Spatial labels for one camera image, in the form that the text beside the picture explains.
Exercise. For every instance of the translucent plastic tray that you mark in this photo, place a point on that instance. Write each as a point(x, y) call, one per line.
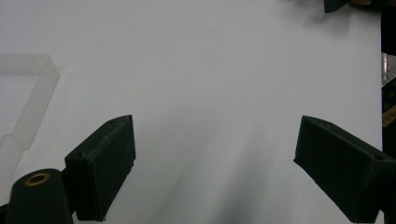
point(34, 105)

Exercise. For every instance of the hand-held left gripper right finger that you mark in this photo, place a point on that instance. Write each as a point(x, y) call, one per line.
point(345, 168)

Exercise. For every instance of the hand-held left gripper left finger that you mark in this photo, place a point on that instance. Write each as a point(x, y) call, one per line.
point(102, 168)

